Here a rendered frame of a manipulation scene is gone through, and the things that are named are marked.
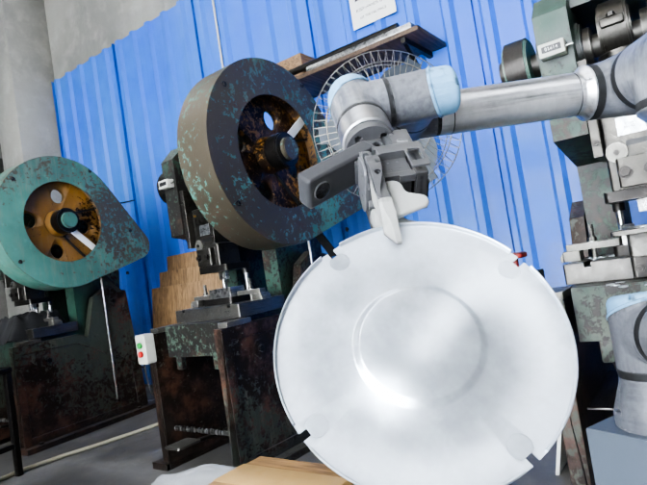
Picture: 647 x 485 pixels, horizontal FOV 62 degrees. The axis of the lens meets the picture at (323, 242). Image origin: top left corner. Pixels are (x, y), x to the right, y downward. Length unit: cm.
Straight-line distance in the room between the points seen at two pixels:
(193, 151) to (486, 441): 180
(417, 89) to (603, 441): 68
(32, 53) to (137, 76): 153
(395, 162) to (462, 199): 245
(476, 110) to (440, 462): 63
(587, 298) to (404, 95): 95
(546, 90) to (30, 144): 534
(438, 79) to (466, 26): 245
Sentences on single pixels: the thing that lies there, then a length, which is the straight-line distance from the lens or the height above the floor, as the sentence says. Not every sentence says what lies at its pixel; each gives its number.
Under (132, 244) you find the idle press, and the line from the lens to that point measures 394.
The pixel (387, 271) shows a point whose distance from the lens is 59.
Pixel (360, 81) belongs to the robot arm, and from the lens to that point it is 85.
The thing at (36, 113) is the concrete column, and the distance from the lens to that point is 607.
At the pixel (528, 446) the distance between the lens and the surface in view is 53.
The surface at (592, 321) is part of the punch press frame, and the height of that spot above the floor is 55.
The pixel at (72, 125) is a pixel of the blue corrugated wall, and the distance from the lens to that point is 585.
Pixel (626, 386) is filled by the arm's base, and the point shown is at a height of 52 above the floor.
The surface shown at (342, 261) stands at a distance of 60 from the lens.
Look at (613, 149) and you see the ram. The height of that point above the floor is 100.
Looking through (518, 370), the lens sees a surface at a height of 68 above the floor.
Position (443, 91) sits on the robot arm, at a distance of 84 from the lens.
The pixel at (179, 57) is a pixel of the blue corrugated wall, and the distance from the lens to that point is 470.
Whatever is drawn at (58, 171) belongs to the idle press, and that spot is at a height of 164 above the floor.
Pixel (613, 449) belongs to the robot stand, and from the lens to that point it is 110.
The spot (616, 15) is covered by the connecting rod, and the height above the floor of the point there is 136.
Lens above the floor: 81
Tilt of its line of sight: 3 degrees up
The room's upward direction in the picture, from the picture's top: 9 degrees counter-clockwise
